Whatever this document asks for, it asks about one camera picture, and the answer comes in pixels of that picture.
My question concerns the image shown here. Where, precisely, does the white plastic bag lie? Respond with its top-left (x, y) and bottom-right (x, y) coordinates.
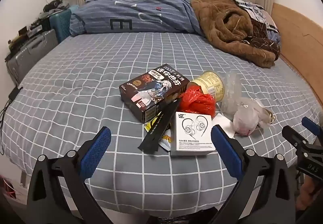
top-left (232, 98), bottom-right (274, 136)

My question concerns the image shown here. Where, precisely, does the brown cookie box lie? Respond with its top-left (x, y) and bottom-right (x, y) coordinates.
top-left (119, 64), bottom-right (195, 123)

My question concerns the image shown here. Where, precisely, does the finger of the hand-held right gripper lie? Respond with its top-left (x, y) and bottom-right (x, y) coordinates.
top-left (282, 125), bottom-right (323, 162)
top-left (301, 117), bottom-right (323, 139)

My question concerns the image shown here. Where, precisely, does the cream paper cup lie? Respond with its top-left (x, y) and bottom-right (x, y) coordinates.
top-left (188, 70), bottom-right (225, 103)

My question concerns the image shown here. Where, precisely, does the black power adapter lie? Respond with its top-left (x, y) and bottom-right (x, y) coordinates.
top-left (8, 87), bottom-right (23, 102)

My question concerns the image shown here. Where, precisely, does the red cable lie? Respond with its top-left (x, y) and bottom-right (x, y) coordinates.
top-left (0, 176), bottom-right (17, 199)

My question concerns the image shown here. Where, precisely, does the yellow snack wrapper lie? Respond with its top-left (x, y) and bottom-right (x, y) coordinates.
top-left (144, 113), bottom-right (172, 152)

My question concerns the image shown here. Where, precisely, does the white paper sheet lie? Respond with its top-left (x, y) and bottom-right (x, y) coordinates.
top-left (212, 113), bottom-right (236, 139)

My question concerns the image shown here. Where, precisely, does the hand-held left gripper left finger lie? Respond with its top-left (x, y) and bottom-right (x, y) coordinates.
top-left (26, 127), bottom-right (113, 224)

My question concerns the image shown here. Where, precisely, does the white earphone box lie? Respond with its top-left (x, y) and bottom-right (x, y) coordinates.
top-left (170, 111), bottom-right (217, 157)

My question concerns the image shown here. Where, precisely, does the black bag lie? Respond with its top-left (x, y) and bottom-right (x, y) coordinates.
top-left (43, 0), bottom-right (70, 12)

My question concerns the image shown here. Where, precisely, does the red plastic bag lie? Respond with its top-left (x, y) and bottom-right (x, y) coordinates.
top-left (180, 84), bottom-right (217, 118)

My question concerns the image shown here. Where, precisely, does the brown fleece blanket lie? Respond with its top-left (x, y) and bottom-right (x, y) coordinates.
top-left (190, 0), bottom-right (280, 68)

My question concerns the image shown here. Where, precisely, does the teal suitcase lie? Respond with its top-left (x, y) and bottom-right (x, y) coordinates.
top-left (49, 8), bottom-right (72, 44)

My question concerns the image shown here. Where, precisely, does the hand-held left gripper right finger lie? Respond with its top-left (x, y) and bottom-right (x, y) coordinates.
top-left (211, 124), bottom-right (296, 224)

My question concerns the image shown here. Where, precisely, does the printed pillow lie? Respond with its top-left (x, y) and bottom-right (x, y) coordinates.
top-left (237, 2), bottom-right (282, 43)

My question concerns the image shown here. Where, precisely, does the silver suitcase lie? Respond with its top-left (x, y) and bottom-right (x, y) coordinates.
top-left (5, 29), bottom-right (60, 85)

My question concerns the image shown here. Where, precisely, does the wooden headboard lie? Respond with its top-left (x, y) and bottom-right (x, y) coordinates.
top-left (271, 3), bottom-right (323, 106)

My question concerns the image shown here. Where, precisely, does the grey checked bed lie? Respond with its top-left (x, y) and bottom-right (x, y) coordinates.
top-left (0, 31), bottom-right (323, 204)

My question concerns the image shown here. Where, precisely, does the black sachet wrapper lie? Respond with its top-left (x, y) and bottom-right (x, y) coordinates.
top-left (137, 99), bottom-right (181, 152)

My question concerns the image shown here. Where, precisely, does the blue striped duvet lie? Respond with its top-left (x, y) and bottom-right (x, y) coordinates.
top-left (69, 0), bottom-right (210, 36)

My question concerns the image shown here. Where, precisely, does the pile of black devices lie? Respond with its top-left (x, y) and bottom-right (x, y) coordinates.
top-left (30, 16), bottom-right (51, 35)

